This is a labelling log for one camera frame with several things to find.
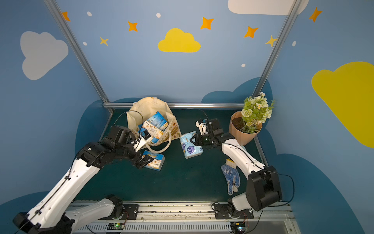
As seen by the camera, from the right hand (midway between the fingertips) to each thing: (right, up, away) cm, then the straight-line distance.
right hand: (194, 138), depth 84 cm
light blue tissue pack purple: (-3, -6, -5) cm, 8 cm away
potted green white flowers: (+32, +8, +7) cm, 34 cm away
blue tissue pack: (-23, +10, +8) cm, 26 cm away
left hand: (-23, -5, -15) cm, 27 cm away
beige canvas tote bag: (-34, +18, +11) cm, 40 cm away
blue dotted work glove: (+22, -22, +2) cm, 31 cm away
